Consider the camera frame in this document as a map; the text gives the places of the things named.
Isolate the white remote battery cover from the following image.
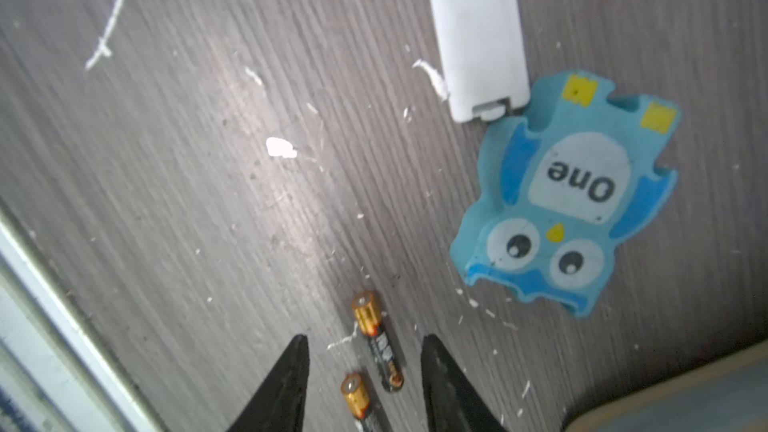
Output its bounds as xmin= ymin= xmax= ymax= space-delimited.
xmin=430 ymin=0 xmax=530 ymax=123

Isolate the blue owl toy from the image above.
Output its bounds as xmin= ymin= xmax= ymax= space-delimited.
xmin=449 ymin=70 xmax=682 ymax=317

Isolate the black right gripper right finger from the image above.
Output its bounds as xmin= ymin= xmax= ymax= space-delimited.
xmin=420 ymin=334 xmax=504 ymax=432

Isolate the black gold aaa battery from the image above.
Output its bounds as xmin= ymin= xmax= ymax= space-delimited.
xmin=340 ymin=373 xmax=384 ymax=432
xmin=351 ymin=290 xmax=405 ymax=393

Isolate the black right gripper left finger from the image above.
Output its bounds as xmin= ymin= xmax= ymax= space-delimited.
xmin=229 ymin=334 xmax=310 ymax=432

